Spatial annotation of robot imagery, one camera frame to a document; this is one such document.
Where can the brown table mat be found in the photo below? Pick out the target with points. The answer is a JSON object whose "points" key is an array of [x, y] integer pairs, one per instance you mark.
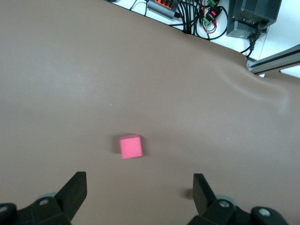
{"points": [[70, 93]]}

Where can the grey orange USB hub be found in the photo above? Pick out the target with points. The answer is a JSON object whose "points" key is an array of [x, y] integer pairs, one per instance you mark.
{"points": [[161, 8]]}

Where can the aluminium camera mount pole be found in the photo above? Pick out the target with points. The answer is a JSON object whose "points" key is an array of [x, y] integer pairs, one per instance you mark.
{"points": [[274, 59]]}

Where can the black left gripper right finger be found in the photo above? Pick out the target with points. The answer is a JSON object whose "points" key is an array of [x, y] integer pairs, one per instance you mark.
{"points": [[211, 208]]}

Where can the green circuit board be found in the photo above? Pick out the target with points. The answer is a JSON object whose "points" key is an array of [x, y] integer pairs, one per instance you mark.
{"points": [[212, 15]]}

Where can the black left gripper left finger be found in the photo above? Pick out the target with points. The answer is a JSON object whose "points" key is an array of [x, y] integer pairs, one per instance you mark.
{"points": [[61, 206]]}

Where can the grey finned electronics box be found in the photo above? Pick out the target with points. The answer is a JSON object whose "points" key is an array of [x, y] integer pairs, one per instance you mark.
{"points": [[253, 16]]}

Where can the pink foam cube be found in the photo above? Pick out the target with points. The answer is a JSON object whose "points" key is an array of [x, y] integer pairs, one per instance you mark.
{"points": [[131, 147]]}

